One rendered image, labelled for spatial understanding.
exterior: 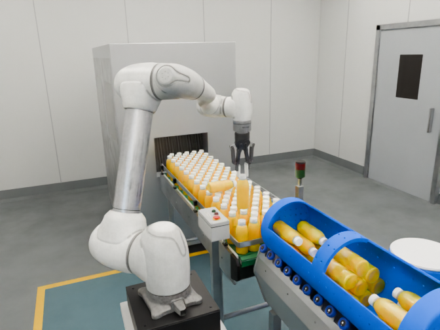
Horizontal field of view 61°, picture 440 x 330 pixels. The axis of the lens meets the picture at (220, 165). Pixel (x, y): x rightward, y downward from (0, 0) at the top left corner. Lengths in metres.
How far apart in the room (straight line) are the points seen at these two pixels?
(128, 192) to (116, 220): 0.11
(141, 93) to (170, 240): 0.52
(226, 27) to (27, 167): 3.60
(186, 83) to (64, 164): 4.70
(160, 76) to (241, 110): 0.61
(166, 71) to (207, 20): 4.82
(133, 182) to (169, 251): 0.30
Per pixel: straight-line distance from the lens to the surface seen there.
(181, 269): 1.30
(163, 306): 1.35
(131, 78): 1.42
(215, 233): 1.91
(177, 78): 1.30
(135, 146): 1.39
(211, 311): 1.34
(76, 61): 5.72
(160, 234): 1.26
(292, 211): 1.88
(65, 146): 5.85
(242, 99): 1.81
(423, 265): 1.83
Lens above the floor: 1.91
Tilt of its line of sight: 17 degrees down
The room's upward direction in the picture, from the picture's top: 2 degrees counter-clockwise
